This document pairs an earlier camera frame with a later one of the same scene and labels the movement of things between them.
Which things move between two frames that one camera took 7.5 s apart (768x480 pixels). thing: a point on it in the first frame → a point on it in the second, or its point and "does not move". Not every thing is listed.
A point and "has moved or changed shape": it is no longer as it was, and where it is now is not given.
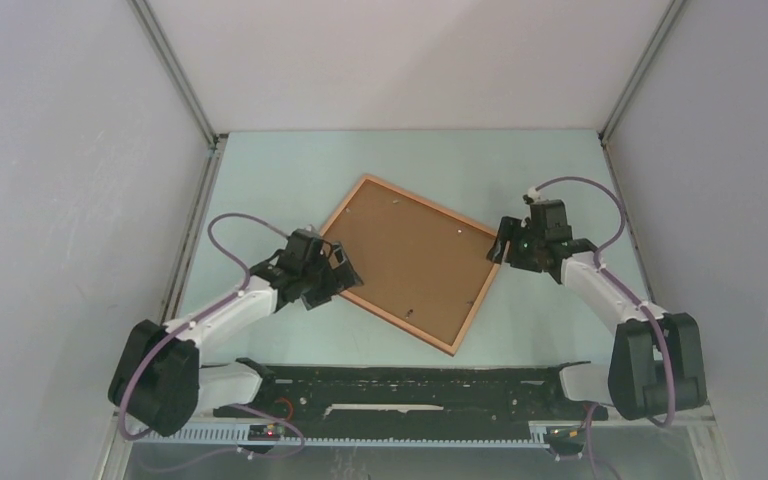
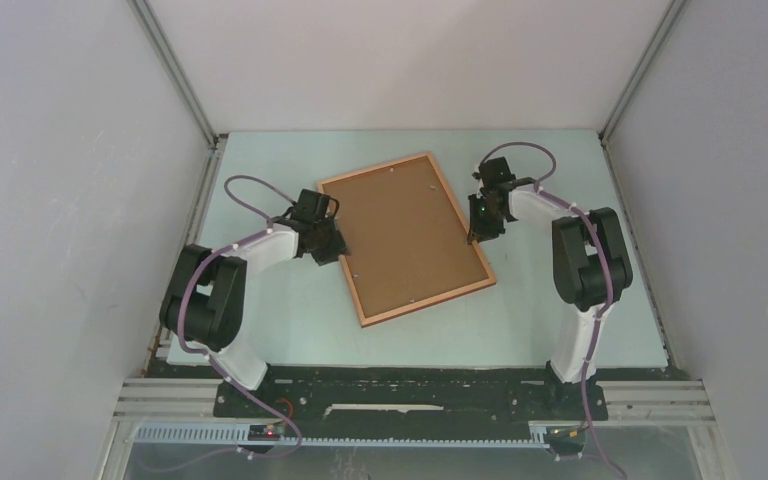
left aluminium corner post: (214, 141) does not move
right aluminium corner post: (632, 83) does not move
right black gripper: (505, 232) → (478, 231)
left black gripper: (339, 278) → (336, 246)
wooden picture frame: (493, 264) has moved or changed shape
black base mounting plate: (418, 399) does not move
